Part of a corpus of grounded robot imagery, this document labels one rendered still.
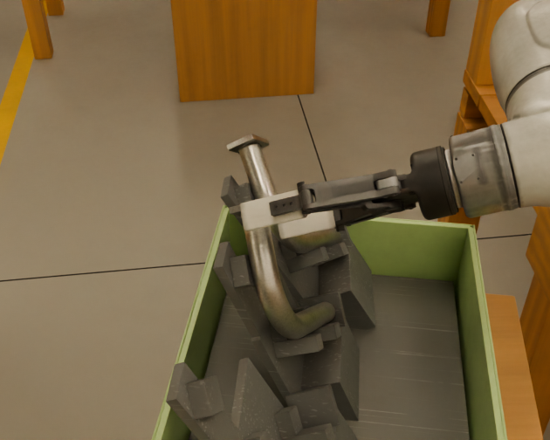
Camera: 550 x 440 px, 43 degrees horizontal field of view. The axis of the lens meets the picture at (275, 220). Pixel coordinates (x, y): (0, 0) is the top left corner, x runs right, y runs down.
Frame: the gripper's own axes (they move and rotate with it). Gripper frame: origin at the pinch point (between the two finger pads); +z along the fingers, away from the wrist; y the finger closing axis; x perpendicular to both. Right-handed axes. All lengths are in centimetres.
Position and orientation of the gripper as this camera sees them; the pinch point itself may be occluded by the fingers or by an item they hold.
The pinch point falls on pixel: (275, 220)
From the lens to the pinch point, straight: 79.9
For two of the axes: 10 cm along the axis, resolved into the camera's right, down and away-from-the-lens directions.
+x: 1.7, 9.7, -1.6
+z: -9.3, 2.1, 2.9
